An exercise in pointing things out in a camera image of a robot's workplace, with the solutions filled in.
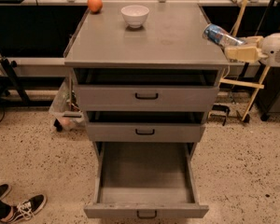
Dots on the black white sneaker upper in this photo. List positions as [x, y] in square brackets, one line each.
[4, 190]

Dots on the blue silver redbull can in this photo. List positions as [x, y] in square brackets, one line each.
[220, 37]

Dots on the white ceramic bowl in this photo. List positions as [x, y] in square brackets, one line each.
[135, 15]

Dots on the orange fruit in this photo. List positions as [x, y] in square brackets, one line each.
[95, 5]

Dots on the grey drawer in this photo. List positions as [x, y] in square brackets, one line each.
[127, 89]
[145, 181]
[144, 126]

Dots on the black white sneaker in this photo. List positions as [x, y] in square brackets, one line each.
[4, 190]
[25, 210]

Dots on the black white sneaker lower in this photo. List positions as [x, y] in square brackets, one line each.
[25, 210]

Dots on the grey top drawer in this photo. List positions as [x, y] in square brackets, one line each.
[127, 89]

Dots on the grey middle drawer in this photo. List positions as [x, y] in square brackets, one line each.
[144, 126]

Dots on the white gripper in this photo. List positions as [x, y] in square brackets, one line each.
[274, 49]

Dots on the grey drawer cabinet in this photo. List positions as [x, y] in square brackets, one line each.
[170, 38]

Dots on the grey bottom drawer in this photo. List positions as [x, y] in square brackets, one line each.
[145, 181]

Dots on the black metal stand leg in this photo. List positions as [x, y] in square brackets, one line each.
[14, 79]

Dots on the clear plastic bin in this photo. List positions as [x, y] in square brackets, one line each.
[65, 110]

